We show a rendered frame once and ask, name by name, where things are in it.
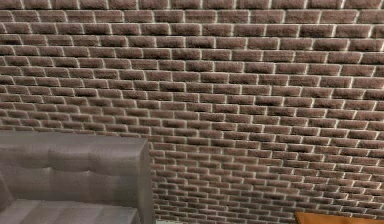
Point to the orange wooden table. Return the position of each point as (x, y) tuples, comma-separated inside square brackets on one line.
[(336, 219)]

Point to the grey tufted sofa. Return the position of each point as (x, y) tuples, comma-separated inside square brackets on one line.
[(73, 170)]

